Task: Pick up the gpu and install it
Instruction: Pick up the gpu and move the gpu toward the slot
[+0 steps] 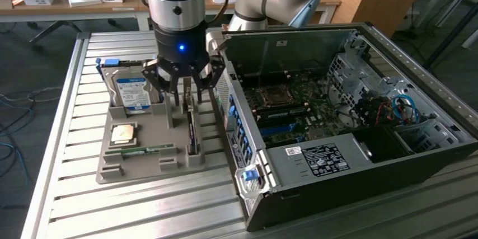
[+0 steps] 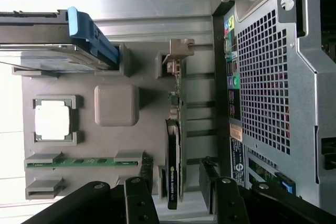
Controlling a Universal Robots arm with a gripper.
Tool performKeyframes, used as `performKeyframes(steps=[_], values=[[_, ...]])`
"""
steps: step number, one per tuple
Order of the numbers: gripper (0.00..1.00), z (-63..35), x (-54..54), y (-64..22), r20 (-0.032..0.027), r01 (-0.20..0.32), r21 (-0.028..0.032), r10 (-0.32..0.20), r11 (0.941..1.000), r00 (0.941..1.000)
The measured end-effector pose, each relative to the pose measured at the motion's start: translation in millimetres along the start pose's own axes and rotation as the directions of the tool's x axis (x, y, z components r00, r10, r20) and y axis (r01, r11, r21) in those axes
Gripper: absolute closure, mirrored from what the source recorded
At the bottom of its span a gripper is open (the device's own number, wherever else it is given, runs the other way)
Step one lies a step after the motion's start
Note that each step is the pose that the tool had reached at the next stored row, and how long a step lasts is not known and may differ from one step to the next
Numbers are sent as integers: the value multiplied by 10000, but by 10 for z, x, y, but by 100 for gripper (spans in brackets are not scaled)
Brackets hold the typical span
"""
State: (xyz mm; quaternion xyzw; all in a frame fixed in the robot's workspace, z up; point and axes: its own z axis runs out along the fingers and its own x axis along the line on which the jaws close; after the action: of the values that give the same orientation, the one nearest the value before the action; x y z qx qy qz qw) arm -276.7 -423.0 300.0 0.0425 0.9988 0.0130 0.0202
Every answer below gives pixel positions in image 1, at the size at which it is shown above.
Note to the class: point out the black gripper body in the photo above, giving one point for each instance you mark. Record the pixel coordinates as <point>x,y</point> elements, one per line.
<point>180,46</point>

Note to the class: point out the black low-profile graphics card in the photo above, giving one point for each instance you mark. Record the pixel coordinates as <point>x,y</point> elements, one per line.
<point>192,132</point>

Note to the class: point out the hard disk in blue caddy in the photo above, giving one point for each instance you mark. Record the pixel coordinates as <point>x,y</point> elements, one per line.
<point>130,90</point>

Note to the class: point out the metal CPU socket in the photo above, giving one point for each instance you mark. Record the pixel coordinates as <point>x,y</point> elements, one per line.
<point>273,95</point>

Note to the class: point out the grey plastic parts rack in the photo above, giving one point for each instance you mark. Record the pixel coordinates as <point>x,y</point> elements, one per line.
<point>149,138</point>

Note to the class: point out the silver CPU chip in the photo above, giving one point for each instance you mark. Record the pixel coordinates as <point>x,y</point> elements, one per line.
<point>122,133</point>

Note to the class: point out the black RAM stick white label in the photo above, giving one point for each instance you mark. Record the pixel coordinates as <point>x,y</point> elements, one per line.
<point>285,113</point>

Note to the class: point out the green RAM stick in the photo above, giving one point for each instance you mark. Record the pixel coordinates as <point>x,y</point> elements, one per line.
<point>137,150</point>

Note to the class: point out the wooden desk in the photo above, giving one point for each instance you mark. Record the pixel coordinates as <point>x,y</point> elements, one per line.
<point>74,9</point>

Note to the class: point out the green motherboard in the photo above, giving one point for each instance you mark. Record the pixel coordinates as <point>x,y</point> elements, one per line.
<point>320,116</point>

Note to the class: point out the black chair base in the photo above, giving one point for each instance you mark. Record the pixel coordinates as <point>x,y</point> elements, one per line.
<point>52,30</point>

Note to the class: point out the grey chipset heat sink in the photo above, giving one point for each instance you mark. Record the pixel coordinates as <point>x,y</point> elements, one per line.
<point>316,134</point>

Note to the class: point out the blue case latch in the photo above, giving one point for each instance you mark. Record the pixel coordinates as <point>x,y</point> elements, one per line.
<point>248,174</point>

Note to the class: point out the grey power supply unit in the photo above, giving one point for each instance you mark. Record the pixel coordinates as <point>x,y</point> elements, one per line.
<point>320,160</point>

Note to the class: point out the black drive box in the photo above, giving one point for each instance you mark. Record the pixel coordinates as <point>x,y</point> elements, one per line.
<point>380,146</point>

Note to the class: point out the black open PC case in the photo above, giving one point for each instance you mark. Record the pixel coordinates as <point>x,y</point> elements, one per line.
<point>372,177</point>

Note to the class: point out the grey metal disk bay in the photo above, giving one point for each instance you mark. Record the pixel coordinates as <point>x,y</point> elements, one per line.
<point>428,138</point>

